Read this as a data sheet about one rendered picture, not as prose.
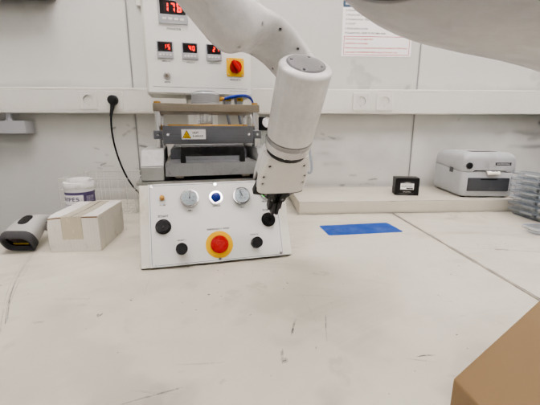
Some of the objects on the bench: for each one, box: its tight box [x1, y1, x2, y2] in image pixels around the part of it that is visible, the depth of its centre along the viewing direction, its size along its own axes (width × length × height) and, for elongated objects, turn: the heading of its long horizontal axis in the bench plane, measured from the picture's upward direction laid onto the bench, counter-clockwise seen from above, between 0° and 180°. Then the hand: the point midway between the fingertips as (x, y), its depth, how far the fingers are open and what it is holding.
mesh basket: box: [57, 170, 141, 214], centre depth 127 cm, size 22×26×13 cm
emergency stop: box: [211, 235, 228, 253], centre depth 74 cm, size 2×4×4 cm, turn 105°
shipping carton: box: [47, 201, 124, 252], centre depth 89 cm, size 19×13×9 cm
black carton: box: [392, 176, 420, 196], centre depth 130 cm, size 6×9×7 cm
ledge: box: [289, 186, 513, 215], centre depth 133 cm, size 30×84×4 cm, turn 93°
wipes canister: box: [62, 177, 96, 207], centre depth 103 cm, size 9×9×15 cm
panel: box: [148, 181, 284, 268], centre depth 75 cm, size 2×30×19 cm, turn 105°
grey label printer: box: [434, 149, 516, 197], centre depth 133 cm, size 25×20×17 cm
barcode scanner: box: [0, 215, 51, 251], centre depth 88 cm, size 20×8×8 cm, turn 3°
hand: (274, 204), depth 72 cm, fingers closed
